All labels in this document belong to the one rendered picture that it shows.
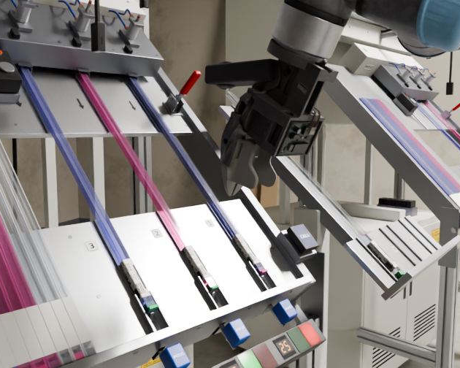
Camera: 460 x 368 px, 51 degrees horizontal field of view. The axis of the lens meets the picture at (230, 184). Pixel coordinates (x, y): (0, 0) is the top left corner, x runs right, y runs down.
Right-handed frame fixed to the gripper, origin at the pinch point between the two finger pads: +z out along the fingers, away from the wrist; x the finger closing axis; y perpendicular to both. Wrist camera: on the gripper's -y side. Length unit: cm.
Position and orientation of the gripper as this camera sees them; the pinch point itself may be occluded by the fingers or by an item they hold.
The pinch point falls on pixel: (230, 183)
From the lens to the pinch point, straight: 66.1
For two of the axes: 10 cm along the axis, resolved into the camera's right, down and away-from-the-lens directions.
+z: -3.4, 8.4, 4.3
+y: 6.3, 5.4, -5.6
